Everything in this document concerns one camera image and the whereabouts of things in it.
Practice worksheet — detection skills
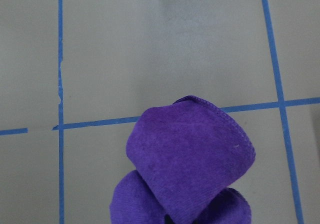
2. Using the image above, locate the purple cloth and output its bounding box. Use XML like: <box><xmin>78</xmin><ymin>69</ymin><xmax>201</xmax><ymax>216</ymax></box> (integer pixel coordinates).
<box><xmin>109</xmin><ymin>95</ymin><xmax>256</xmax><ymax>224</ymax></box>

